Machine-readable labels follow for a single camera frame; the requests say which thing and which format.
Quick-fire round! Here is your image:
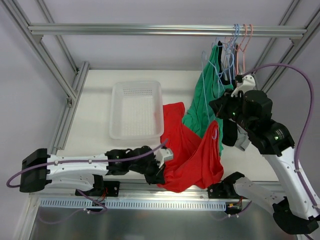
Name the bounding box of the red tank top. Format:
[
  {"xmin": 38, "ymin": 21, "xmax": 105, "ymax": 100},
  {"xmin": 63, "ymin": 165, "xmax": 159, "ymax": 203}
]
[{"xmin": 157, "ymin": 102, "xmax": 224, "ymax": 193}]

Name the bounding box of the light blue wire hanger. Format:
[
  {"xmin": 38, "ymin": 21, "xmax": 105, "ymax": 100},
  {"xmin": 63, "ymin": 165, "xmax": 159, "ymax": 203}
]
[{"xmin": 201, "ymin": 49, "xmax": 222, "ymax": 130}]

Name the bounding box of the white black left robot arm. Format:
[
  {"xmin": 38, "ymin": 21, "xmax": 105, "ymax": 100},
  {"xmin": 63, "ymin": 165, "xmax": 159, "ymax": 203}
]
[{"xmin": 19, "ymin": 146, "xmax": 173, "ymax": 196}]

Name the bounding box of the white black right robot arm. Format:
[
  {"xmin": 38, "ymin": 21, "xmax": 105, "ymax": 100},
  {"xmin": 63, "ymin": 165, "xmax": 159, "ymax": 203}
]
[{"xmin": 209, "ymin": 90, "xmax": 320, "ymax": 235}]

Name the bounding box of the black tank top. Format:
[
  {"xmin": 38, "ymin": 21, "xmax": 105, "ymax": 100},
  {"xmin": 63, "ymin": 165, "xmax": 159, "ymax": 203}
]
[{"xmin": 217, "ymin": 40, "xmax": 238, "ymax": 147}]

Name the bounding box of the green tank top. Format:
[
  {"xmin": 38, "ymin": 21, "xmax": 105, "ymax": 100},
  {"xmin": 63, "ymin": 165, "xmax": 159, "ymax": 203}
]
[{"xmin": 182, "ymin": 45, "xmax": 233, "ymax": 154}]

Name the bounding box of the grey tank top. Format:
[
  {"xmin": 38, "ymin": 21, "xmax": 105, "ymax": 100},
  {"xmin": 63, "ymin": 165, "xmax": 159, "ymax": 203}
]
[{"xmin": 234, "ymin": 126, "xmax": 250, "ymax": 152}]

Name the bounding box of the white plastic perforated basket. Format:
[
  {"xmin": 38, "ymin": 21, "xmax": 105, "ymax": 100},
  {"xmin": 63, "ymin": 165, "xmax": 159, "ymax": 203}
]
[{"xmin": 109, "ymin": 80, "xmax": 164, "ymax": 141}]

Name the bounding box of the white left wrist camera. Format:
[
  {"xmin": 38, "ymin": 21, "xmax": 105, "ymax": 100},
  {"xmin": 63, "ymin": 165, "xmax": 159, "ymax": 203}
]
[{"xmin": 155, "ymin": 148, "xmax": 174, "ymax": 167}]

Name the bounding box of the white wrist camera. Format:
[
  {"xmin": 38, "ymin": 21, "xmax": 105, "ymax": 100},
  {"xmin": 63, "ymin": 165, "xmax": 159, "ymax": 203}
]
[
  {"xmin": 155, "ymin": 148, "xmax": 174, "ymax": 167},
  {"xmin": 231, "ymin": 74, "xmax": 256, "ymax": 97}
]

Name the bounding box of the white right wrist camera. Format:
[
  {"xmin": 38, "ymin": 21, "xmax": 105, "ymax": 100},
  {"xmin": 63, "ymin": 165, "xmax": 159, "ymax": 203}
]
[{"xmin": 231, "ymin": 74, "xmax": 256, "ymax": 97}]

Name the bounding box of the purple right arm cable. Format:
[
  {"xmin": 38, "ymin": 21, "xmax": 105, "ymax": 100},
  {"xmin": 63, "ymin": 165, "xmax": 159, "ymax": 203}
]
[{"xmin": 241, "ymin": 63, "xmax": 320, "ymax": 208}]

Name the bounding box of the pink wire hanger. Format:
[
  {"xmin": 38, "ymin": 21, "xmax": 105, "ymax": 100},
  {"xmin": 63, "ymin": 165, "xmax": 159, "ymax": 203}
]
[{"xmin": 235, "ymin": 24, "xmax": 254, "ymax": 75}]

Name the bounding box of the white slotted cable duct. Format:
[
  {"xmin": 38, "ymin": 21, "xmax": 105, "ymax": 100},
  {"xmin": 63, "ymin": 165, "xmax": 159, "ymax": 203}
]
[{"xmin": 39, "ymin": 198, "xmax": 227, "ymax": 211}]

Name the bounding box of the aluminium frame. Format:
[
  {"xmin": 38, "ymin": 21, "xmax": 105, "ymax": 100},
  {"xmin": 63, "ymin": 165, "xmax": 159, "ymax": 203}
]
[{"xmin": 0, "ymin": 0, "xmax": 320, "ymax": 201}]

